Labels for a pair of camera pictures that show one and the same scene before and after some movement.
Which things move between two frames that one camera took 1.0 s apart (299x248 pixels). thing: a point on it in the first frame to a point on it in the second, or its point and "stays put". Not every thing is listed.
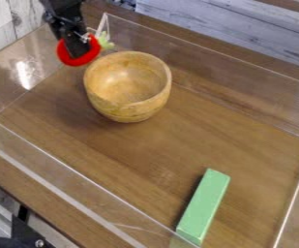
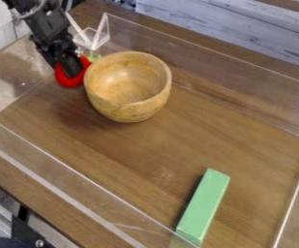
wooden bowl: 127,85 stays put
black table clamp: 25,235 stays put
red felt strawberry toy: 98,44 to 71,81
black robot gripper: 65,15 to 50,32
